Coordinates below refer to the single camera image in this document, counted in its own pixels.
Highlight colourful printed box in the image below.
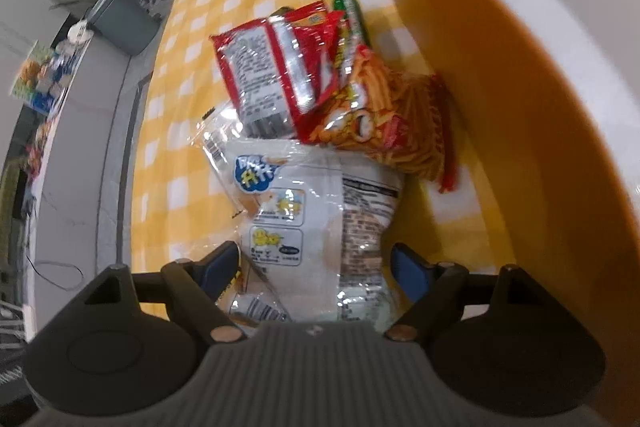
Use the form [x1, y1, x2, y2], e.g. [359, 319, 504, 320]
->
[11, 39, 84, 116]

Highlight plain red snack packet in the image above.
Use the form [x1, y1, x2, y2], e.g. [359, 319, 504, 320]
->
[270, 0, 346, 58]

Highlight green snack packet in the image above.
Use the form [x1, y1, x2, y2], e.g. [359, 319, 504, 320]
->
[332, 0, 369, 46]

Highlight white snack packet blue print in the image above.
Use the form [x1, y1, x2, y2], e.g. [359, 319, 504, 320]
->
[192, 104, 403, 325]

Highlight small white round object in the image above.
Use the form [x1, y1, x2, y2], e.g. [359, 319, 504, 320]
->
[67, 22, 94, 44]

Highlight black floor cable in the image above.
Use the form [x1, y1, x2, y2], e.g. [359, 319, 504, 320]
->
[24, 252, 85, 293]

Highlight orange cardboard box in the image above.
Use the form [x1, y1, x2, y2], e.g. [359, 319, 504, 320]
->
[357, 0, 640, 388]

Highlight grey plant pot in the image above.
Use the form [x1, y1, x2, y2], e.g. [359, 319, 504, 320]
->
[87, 0, 162, 56]

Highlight orange stick snack packet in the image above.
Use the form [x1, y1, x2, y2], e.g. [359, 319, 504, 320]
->
[297, 44, 458, 194]

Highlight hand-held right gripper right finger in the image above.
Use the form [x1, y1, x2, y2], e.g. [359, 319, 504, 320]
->
[384, 243, 551, 342]

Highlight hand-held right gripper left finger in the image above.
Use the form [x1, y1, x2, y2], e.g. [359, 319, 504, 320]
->
[85, 241, 248, 344]

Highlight white low cabinet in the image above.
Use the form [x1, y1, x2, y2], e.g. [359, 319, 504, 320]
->
[0, 32, 128, 268]

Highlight red snack packet silver back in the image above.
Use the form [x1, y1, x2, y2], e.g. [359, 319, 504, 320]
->
[210, 18, 341, 142]

